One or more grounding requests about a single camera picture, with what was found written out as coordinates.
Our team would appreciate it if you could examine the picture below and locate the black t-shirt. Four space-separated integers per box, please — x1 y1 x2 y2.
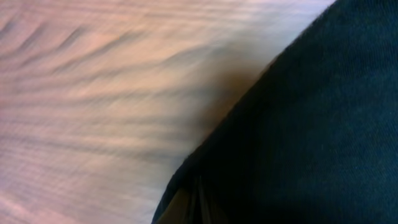
152 0 397 223

